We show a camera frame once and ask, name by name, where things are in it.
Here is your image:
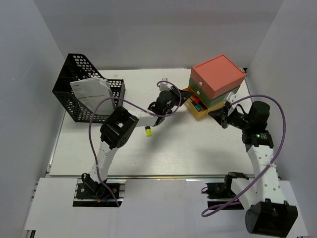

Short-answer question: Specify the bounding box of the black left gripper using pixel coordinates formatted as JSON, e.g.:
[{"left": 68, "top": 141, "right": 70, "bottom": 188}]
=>
[{"left": 163, "top": 86, "right": 192, "bottom": 115}]

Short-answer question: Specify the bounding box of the yellow bottom drawer box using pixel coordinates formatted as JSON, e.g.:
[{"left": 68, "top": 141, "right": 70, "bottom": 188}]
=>
[{"left": 183, "top": 87, "right": 239, "bottom": 120}]

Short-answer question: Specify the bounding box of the orange black highlighter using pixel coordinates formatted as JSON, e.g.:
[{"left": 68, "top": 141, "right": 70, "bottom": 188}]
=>
[{"left": 194, "top": 97, "right": 201, "bottom": 103}]

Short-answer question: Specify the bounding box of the green drawer box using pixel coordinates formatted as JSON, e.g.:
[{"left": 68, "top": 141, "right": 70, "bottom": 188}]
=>
[{"left": 188, "top": 77, "right": 240, "bottom": 107}]

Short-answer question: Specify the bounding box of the blue black highlighter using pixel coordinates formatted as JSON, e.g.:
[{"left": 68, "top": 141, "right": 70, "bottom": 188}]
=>
[{"left": 195, "top": 105, "right": 202, "bottom": 112}]

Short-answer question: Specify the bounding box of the coral top drawer box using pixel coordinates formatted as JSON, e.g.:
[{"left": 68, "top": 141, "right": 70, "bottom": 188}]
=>
[{"left": 190, "top": 55, "right": 246, "bottom": 99}]

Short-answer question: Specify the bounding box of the white safety instruction booklet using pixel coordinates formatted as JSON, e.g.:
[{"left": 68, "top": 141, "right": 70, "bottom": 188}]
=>
[{"left": 69, "top": 77, "right": 113, "bottom": 112}]

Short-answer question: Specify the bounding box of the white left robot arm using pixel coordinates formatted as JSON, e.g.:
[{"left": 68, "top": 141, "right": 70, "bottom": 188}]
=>
[{"left": 83, "top": 86, "right": 193, "bottom": 198}]

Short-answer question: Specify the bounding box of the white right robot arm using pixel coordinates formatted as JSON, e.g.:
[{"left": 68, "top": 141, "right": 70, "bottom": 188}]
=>
[{"left": 209, "top": 101, "right": 298, "bottom": 238}]

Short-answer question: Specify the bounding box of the yellow black highlighter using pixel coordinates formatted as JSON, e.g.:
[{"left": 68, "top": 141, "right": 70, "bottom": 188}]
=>
[{"left": 145, "top": 126, "right": 152, "bottom": 137}]

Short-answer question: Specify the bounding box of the black mesh file holder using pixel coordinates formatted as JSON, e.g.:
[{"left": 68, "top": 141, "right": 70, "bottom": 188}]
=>
[{"left": 53, "top": 54, "right": 125, "bottom": 123}]

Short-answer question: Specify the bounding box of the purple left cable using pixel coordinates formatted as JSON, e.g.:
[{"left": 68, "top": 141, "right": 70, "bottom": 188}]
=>
[{"left": 88, "top": 79, "right": 183, "bottom": 208}]

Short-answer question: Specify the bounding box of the purple cable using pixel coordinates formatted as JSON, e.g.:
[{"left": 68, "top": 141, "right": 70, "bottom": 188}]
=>
[
  {"left": 88, "top": 79, "right": 183, "bottom": 208},
  {"left": 201, "top": 95, "right": 287, "bottom": 218}
]

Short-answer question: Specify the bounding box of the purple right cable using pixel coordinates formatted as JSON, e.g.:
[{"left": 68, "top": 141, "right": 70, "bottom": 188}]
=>
[{"left": 201, "top": 95, "right": 287, "bottom": 218}]

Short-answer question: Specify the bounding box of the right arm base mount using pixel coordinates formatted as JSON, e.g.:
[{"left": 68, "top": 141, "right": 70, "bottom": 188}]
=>
[{"left": 201, "top": 172, "right": 249, "bottom": 208}]

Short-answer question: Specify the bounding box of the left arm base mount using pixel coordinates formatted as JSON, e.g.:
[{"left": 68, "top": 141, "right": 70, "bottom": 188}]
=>
[{"left": 72, "top": 173, "right": 124, "bottom": 208}]

